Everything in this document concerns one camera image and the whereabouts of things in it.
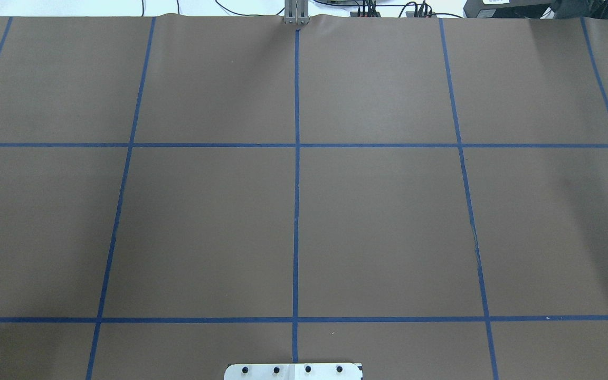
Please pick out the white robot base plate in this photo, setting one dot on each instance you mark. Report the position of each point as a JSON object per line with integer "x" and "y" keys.
{"x": 295, "y": 371}

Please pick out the aluminium frame post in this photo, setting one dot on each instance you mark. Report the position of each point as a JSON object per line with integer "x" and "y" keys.
{"x": 296, "y": 12}

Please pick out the black box with label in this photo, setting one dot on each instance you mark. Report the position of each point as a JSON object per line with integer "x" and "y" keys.
{"x": 506, "y": 9}

